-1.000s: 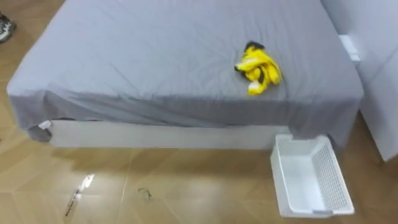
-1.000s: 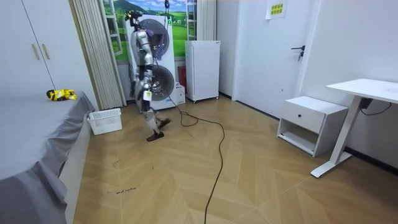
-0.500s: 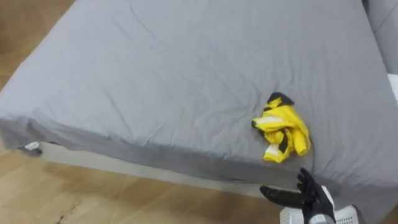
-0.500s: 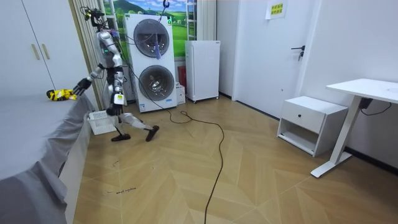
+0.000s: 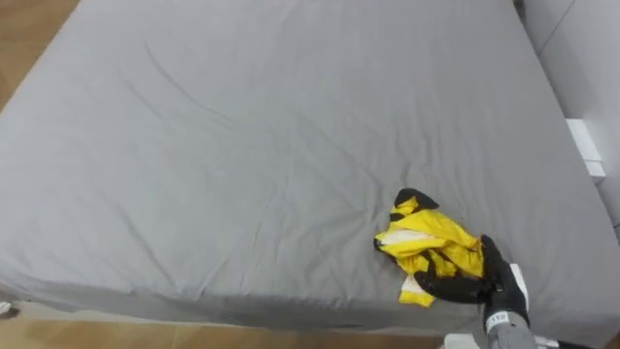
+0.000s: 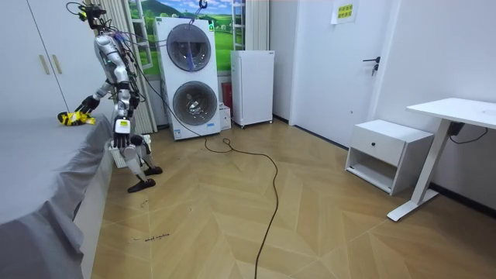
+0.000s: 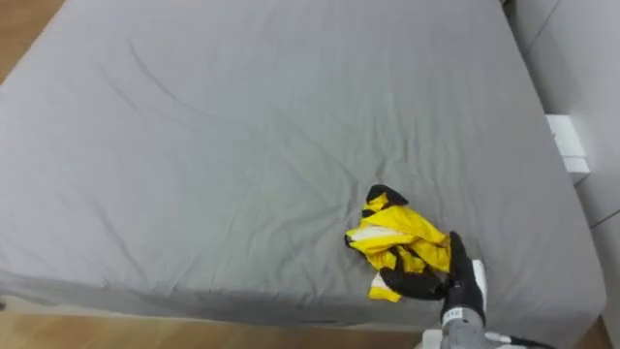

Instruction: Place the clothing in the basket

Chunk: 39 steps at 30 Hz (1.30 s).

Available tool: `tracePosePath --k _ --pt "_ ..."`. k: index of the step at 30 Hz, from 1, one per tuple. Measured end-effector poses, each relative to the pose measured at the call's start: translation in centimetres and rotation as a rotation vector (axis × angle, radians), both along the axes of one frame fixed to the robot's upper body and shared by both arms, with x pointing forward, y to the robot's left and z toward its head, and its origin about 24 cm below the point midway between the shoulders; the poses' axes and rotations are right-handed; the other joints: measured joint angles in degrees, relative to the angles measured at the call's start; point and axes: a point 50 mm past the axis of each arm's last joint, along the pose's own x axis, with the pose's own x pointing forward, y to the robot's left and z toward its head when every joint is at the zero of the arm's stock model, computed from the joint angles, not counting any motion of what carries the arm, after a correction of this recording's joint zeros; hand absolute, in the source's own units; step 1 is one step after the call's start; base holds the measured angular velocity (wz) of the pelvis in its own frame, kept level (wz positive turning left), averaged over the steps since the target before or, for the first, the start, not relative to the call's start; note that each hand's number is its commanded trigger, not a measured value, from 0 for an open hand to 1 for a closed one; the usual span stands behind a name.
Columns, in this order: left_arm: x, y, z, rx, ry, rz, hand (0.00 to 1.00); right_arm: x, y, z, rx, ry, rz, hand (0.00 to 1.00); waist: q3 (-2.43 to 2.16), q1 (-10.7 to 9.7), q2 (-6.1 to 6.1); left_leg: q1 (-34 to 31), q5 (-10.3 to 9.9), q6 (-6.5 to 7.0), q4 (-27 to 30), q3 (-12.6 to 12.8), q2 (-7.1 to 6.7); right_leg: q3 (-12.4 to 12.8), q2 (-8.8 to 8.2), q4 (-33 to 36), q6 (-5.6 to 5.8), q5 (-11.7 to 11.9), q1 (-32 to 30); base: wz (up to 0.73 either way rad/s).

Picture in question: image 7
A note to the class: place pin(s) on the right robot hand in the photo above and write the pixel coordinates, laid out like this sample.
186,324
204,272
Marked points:
462,286

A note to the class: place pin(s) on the yellow and black garment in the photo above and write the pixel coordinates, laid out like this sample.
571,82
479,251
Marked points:
397,228

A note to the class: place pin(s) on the grey bed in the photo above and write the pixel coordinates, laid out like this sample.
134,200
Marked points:
218,160

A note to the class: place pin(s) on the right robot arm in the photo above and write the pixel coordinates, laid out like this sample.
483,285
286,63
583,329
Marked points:
462,334

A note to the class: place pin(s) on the white box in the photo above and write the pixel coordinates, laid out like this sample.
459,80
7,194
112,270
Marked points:
567,140

